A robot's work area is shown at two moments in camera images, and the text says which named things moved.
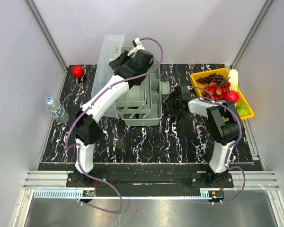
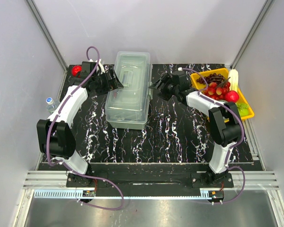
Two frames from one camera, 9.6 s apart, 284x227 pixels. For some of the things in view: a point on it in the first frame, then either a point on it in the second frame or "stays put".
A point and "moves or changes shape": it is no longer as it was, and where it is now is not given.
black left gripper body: (126, 60) → (102, 80)
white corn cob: (233, 79) stays put
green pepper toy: (242, 108) stays put
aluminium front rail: (257, 180) stays put
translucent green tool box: (141, 105) moves or changes shape
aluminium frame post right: (267, 4) stays put
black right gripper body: (173, 104) → (169, 85)
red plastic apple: (77, 71) stays put
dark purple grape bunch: (211, 78) stays put
